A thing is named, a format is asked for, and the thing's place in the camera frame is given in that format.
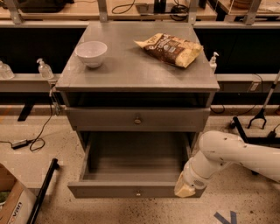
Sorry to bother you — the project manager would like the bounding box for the grey drawer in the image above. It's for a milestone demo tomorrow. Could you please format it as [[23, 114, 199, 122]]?
[[66, 107, 210, 132], [67, 131, 207, 200]]

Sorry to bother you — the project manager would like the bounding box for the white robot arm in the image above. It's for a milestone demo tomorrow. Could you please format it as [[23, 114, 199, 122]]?
[[174, 130, 280, 198]]

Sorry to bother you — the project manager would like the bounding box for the grey top drawer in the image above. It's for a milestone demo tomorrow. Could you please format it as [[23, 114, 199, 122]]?
[[66, 107, 210, 132]]

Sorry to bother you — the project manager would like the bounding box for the grey wooden drawer cabinet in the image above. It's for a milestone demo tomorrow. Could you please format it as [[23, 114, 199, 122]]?
[[56, 22, 219, 145]]

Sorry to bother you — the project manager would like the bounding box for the blue tape floor mark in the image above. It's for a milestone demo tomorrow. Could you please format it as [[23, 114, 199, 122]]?
[[213, 211, 237, 224]]

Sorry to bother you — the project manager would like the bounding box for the black grabber tool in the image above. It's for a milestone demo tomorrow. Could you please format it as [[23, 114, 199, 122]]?
[[248, 70, 280, 129]]

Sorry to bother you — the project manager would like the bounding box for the white pump bottle right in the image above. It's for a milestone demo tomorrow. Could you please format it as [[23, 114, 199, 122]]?
[[209, 52, 219, 72]]

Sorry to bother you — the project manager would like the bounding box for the black metal bar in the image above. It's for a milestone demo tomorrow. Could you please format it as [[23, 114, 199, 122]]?
[[26, 158, 60, 224]]

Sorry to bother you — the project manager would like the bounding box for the brown yellow chip bag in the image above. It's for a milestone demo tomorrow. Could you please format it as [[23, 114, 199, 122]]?
[[135, 33, 203, 68]]

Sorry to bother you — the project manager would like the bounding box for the white ceramic bowl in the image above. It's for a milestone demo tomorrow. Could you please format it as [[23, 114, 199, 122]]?
[[74, 41, 108, 68]]

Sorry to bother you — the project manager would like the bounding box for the cardboard box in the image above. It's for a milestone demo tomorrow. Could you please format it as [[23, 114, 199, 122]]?
[[0, 164, 36, 224]]

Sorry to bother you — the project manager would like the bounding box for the clear sanitizer bottle left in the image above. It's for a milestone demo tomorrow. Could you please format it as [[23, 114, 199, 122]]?
[[37, 58, 54, 80]]

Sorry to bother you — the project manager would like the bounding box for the clear glass jar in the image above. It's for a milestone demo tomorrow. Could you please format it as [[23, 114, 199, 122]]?
[[0, 60, 15, 80]]

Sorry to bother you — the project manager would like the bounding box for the black power adapter cable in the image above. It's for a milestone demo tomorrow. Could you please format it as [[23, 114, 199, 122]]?
[[0, 87, 60, 152]]

